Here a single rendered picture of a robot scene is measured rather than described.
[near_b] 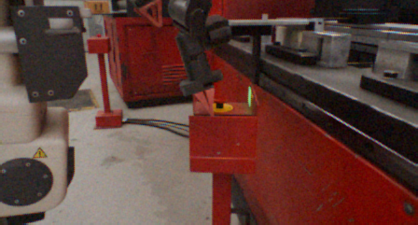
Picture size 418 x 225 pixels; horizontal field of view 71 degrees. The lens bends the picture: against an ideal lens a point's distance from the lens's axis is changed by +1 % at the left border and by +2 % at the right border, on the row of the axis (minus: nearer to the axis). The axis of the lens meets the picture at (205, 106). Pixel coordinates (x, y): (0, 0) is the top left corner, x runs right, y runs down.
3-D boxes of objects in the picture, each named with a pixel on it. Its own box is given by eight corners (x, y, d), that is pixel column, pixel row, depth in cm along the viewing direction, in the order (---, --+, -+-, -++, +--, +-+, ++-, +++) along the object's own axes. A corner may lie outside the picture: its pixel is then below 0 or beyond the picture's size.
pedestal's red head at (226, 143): (197, 138, 90) (196, 81, 84) (248, 139, 89) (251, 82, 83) (189, 173, 71) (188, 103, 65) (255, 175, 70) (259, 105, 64)
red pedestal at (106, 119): (96, 121, 281) (85, 33, 255) (123, 119, 285) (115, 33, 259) (92, 129, 263) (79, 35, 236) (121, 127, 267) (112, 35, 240)
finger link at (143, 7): (165, 21, 92) (150, -8, 88) (172, 21, 86) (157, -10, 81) (147, 31, 91) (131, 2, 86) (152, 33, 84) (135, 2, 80)
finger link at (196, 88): (223, 117, 67) (211, 79, 65) (193, 126, 68) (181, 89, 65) (220, 108, 74) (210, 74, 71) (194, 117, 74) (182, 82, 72)
